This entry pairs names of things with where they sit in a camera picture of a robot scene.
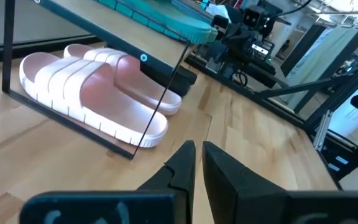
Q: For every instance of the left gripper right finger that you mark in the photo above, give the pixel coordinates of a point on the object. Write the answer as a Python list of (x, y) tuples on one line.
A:
[(228, 186)]

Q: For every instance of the black box white labels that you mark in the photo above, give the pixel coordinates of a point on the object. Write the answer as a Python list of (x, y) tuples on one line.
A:
[(337, 161)]

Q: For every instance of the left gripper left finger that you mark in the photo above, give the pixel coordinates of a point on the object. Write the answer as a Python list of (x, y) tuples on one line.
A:
[(182, 174)]

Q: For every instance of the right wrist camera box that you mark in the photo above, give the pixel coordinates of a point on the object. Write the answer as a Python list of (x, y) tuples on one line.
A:
[(255, 17)]

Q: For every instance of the pale green curtain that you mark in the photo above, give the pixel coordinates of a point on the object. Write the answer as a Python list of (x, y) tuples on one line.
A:
[(315, 56)]

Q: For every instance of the pink slide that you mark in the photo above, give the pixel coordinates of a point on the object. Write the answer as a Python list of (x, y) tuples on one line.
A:
[(129, 71), (73, 84)]

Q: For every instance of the silver aluminium extrusion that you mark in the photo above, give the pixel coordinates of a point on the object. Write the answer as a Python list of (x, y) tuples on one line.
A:
[(323, 130)]

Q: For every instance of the green slide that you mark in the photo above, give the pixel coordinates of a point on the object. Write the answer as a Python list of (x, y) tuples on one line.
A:
[(188, 7), (179, 28)]

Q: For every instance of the black-framed wooden shelf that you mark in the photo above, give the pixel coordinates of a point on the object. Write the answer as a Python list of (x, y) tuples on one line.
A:
[(141, 40)]

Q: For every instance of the black slide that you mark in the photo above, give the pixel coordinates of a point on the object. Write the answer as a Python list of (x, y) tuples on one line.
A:
[(190, 76), (166, 82)]

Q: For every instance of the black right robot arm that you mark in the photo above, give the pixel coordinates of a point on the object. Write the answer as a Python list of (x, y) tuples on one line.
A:
[(253, 70)]

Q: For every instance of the person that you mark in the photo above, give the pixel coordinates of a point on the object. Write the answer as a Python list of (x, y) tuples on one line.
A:
[(286, 48)]

